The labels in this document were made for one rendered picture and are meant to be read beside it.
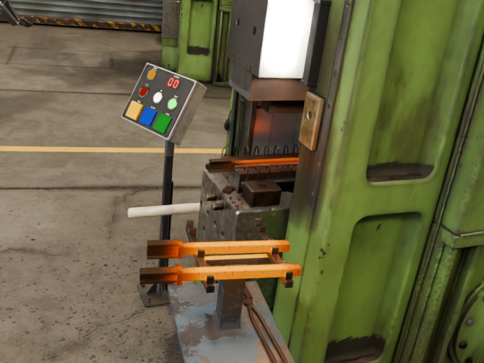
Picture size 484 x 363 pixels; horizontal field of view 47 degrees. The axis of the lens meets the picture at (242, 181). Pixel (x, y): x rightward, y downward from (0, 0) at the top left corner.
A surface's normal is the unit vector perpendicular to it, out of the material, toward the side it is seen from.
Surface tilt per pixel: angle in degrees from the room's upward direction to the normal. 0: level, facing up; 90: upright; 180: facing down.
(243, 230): 90
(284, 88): 90
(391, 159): 89
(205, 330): 0
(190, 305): 0
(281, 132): 90
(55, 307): 0
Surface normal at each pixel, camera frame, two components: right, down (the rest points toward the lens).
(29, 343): 0.11, -0.90
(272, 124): 0.37, 0.42
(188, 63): 0.13, 0.43
